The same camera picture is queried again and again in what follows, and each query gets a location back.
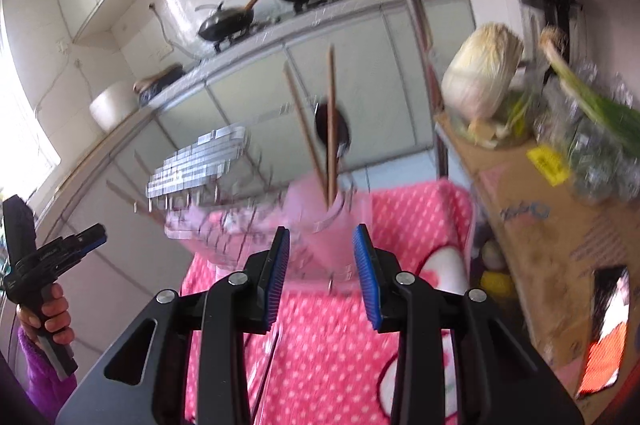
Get napa cabbage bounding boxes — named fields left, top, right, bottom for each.
left=442, top=22, right=525, bottom=142

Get person's left hand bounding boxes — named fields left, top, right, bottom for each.
left=16, top=282, right=74, bottom=347

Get cardboard box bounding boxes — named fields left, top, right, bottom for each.
left=434, top=112, right=640, bottom=408

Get bagged green vegetables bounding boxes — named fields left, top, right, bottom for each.
left=532, top=64, right=640, bottom=207

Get pink polka dot blanket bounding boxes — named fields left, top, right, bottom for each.
left=180, top=179, right=477, bottom=425

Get wire utensil rack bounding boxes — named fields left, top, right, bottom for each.
left=134, top=124, right=375, bottom=287

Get black blender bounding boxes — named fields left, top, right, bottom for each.
left=516, top=0, right=584, bottom=58

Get gas stove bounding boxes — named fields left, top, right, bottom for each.
left=212, top=0, right=346, bottom=53

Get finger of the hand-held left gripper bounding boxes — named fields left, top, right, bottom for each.
left=60, top=225, right=109, bottom=257

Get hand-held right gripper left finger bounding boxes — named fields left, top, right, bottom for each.
left=55, top=225, right=291, bottom=425

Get shiny black phone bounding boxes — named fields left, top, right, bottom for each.
left=574, top=264, right=632, bottom=402

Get dark round basket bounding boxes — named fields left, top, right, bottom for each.
left=133, top=64, right=185, bottom=104

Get grey kitchen counter cabinet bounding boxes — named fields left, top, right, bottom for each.
left=30, top=0, right=477, bottom=258

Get green onions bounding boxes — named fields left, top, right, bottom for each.
left=539, top=26, right=640, bottom=147

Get yellow round object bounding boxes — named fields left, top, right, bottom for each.
left=479, top=271, right=512, bottom=299

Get white rice cooker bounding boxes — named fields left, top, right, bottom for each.
left=89, top=80, right=144, bottom=132

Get pink rack drip tray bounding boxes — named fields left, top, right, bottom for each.
left=167, top=225, right=361, bottom=288

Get black lidded wok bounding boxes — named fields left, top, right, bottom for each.
left=195, top=0, right=269, bottom=44

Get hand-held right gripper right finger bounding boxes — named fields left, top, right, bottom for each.
left=352, top=222, right=586, bottom=425

